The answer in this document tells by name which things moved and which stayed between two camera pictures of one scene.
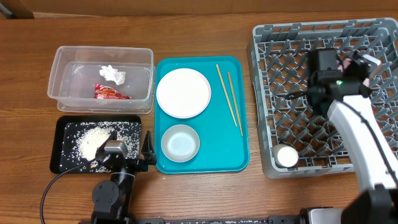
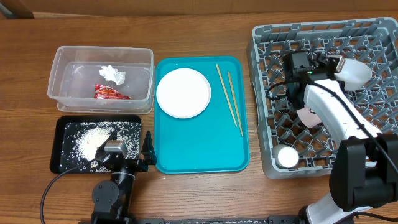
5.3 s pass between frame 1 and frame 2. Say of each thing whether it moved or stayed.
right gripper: moved
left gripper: stayed
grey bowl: moved
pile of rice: stayed
